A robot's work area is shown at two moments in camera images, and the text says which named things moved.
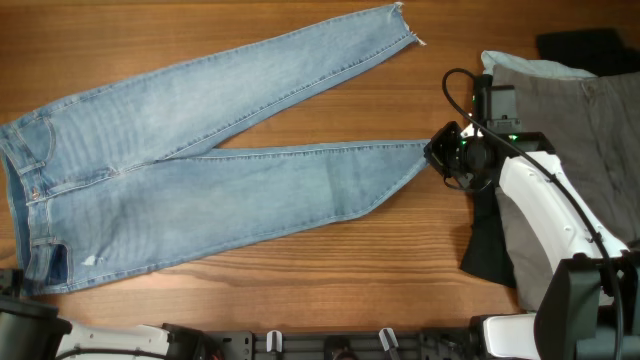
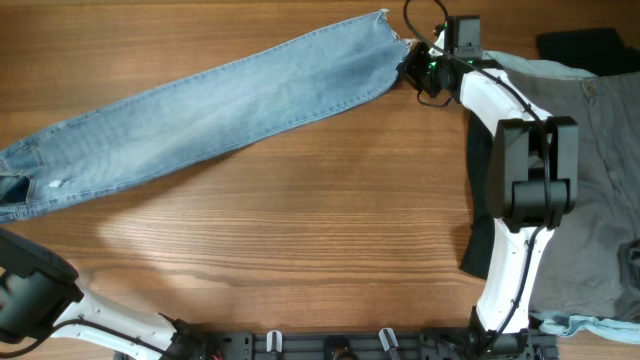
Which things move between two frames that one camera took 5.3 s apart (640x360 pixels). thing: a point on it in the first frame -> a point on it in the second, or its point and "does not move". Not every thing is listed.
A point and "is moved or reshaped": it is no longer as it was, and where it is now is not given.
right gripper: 435,152 -> 409,68
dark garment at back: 600,51 does not move
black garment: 487,256 does not move
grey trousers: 594,126 does not move
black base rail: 386,345 does not move
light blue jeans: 117,178 is moved or reshaped
